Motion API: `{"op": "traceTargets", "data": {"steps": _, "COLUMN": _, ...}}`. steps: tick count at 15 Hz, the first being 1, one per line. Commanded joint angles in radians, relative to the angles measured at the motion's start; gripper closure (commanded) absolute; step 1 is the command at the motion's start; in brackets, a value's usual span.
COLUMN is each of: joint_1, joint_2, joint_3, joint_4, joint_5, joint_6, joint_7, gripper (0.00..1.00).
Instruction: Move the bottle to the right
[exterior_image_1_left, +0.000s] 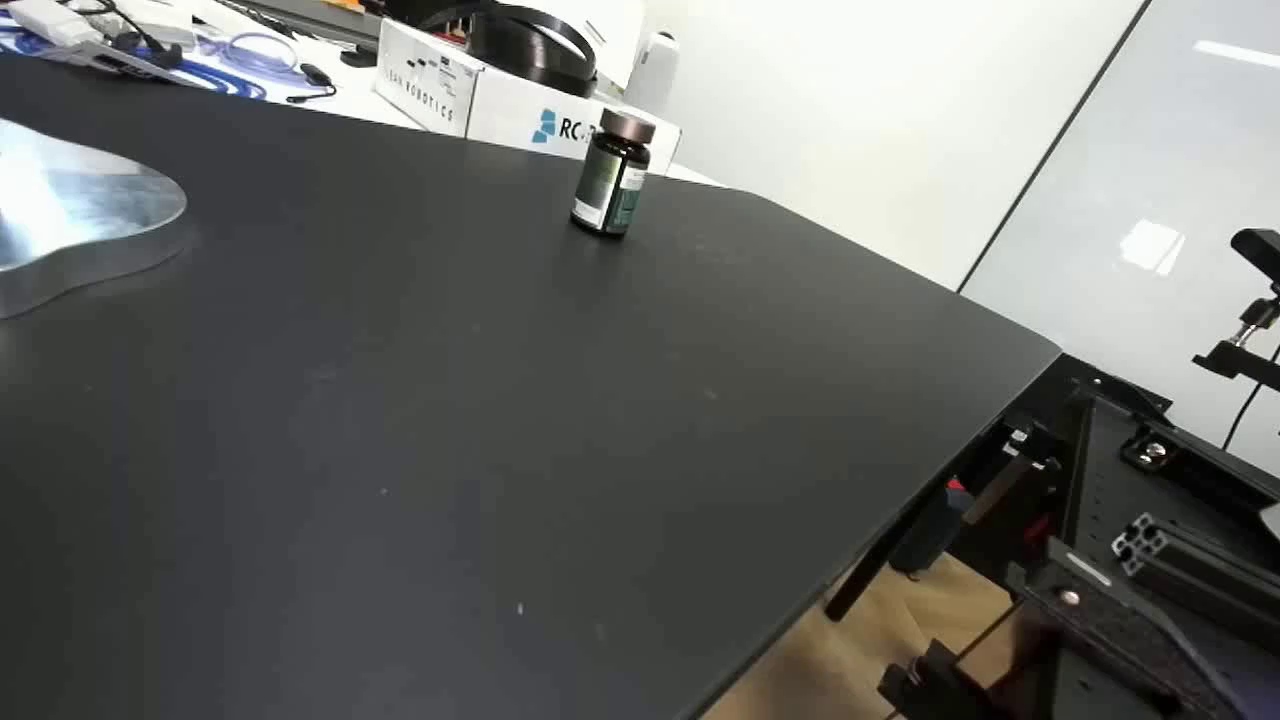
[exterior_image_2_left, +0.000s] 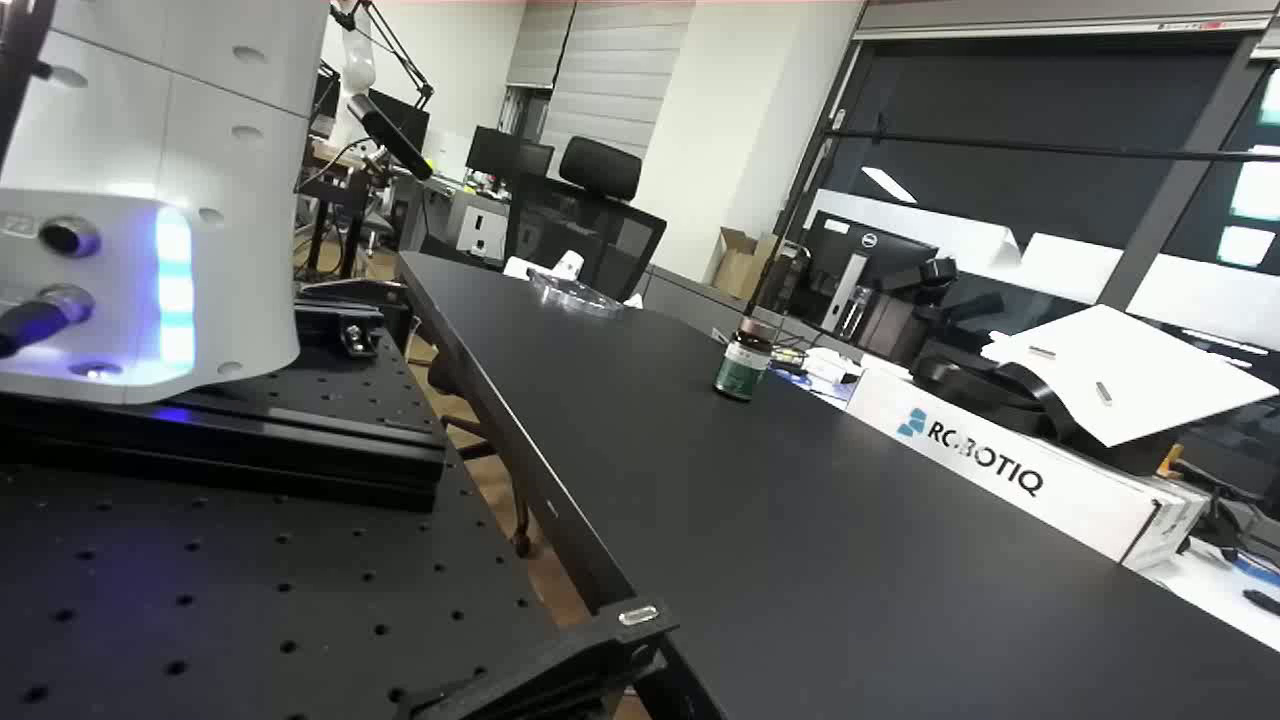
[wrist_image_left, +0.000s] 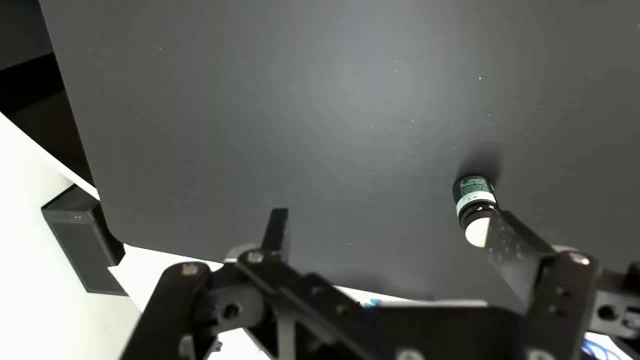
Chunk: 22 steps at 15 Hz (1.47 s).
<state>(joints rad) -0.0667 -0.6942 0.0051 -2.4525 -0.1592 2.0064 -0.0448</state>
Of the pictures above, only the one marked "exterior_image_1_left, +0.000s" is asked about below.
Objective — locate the dark green pill bottle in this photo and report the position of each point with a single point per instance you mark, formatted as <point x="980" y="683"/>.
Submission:
<point x="608" y="177"/>

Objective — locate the blue plastic packaging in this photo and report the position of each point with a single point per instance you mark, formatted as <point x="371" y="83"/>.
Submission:
<point x="232" y="67"/>

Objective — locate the black table support clamp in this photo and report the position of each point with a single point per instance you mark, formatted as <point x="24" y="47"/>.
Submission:
<point x="980" y="500"/>

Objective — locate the black camera on stand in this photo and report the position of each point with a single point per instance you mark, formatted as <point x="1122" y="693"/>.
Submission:
<point x="1254" y="313"/>

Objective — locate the black aluminium frame stand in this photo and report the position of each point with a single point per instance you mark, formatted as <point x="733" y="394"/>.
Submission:
<point x="1145" y="575"/>

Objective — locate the white Robotiq cardboard box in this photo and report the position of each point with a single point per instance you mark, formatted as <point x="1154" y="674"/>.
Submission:
<point x="463" y="90"/>

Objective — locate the white paper roll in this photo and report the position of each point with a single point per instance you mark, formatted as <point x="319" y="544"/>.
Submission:
<point x="653" y="71"/>

